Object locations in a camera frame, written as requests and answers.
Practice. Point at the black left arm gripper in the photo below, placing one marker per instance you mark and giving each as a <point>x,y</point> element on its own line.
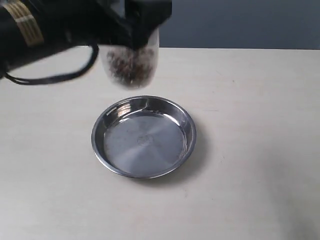
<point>94,21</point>

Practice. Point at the clear plastic bottle with grains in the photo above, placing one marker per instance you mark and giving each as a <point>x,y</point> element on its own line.
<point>147,65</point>

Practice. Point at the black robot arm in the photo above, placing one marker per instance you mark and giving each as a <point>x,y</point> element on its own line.
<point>31,30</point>

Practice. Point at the round stainless steel plate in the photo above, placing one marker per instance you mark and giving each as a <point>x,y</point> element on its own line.
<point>143,137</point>

